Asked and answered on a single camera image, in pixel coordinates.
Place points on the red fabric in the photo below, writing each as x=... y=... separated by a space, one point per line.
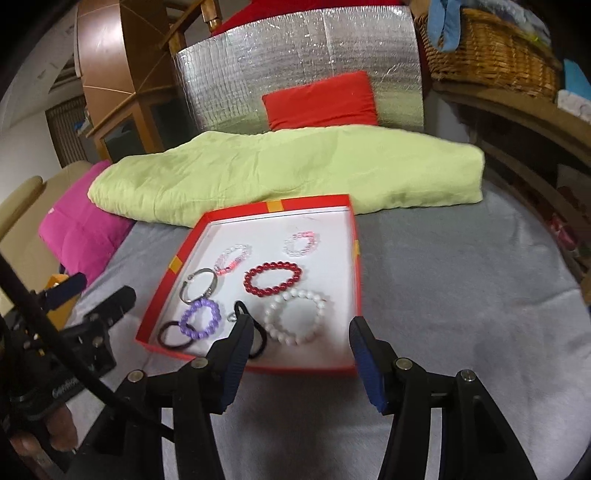
x=300 y=9

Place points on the white patterned packet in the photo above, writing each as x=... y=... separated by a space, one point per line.
x=575 y=104

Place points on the silver foil insulation mat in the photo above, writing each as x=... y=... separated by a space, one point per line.
x=254 y=78

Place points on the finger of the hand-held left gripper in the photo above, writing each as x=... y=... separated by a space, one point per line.
x=115 y=302
x=69 y=284

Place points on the silver metal bangle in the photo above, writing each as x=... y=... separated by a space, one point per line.
x=183 y=291

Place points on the blue cloth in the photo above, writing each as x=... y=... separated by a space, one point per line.
x=445 y=27

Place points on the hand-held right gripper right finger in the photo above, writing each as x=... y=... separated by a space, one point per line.
x=369 y=369

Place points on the light green blanket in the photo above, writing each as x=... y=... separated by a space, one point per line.
x=277 y=170

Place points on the wooden chair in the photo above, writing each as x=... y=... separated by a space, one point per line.
x=111 y=69

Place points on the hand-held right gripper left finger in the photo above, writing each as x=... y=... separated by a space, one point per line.
x=233 y=369

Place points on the magenta cushion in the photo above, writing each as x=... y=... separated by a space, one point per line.
x=78 y=230

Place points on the small red cushion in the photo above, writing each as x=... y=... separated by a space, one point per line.
x=323 y=101

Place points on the beige sofa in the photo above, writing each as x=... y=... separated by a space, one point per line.
x=27 y=221

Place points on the red cardboard box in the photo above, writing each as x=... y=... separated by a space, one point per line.
x=277 y=364

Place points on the orange box lid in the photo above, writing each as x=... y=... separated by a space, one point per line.
x=67 y=314

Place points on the blue box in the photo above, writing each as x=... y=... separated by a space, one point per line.
x=577 y=76

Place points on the wicker basket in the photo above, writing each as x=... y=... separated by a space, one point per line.
x=489 y=50

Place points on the grey blanket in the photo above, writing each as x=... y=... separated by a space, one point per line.
x=438 y=277

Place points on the person's left hand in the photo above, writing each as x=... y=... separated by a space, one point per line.
x=60 y=429

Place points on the wooden shelf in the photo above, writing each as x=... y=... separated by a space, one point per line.
x=508 y=106

